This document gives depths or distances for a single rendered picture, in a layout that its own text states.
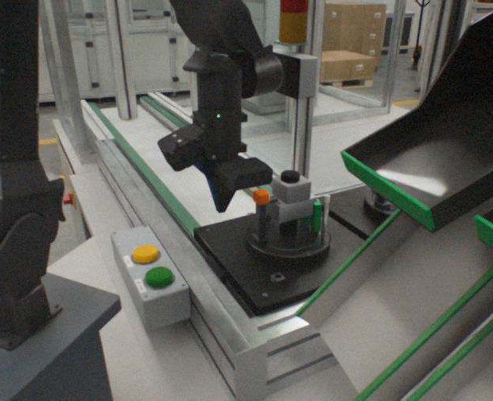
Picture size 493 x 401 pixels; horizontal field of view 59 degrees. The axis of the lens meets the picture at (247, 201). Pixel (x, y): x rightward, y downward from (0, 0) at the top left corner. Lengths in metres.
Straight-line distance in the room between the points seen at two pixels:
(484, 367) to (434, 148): 0.20
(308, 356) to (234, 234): 0.24
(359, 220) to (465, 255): 0.36
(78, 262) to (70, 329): 0.48
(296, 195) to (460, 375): 0.34
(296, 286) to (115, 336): 0.30
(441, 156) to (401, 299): 0.16
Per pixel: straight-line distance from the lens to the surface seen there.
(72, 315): 0.48
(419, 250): 0.52
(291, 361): 0.62
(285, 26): 0.83
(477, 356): 0.45
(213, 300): 0.63
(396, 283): 0.51
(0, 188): 0.41
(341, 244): 0.74
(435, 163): 0.42
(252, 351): 0.56
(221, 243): 0.73
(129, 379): 0.68
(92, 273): 0.90
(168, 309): 0.67
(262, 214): 0.67
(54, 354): 0.45
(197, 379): 0.67
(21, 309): 0.45
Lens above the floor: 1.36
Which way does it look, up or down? 27 degrees down
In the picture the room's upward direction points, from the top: straight up
